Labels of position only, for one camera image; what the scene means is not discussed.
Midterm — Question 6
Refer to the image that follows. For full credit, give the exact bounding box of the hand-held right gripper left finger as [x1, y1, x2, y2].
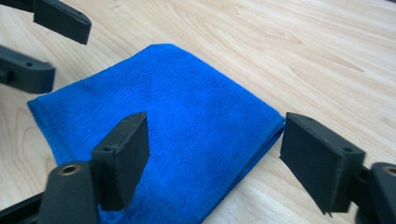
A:
[90, 111, 151, 212]

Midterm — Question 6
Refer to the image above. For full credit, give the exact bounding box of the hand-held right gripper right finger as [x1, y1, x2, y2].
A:
[278, 111, 367, 216]

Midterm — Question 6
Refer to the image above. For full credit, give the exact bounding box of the blue microfibre cloth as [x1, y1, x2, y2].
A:
[27, 43, 286, 224]

